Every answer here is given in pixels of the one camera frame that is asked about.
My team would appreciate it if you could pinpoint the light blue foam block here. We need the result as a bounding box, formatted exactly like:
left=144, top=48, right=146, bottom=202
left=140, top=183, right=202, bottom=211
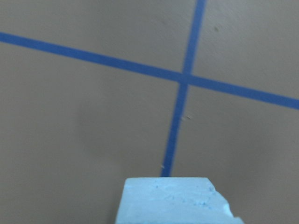
left=115, top=177, right=243, bottom=224

